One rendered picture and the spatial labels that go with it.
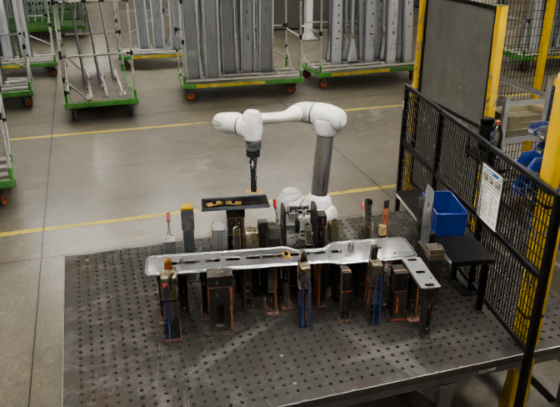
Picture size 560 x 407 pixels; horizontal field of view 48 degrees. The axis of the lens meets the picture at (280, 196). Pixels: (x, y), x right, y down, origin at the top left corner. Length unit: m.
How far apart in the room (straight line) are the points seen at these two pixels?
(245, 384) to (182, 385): 0.28
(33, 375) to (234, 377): 1.72
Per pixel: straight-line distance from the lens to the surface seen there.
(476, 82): 5.31
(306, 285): 3.08
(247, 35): 10.53
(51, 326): 4.70
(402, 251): 3.32
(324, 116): 3.64
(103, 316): 3.41
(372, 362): 3.03
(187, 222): 3.42
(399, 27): 11.39
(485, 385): 4.14
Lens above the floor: 2.57
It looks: 24 degrees down
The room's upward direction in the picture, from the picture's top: straight up
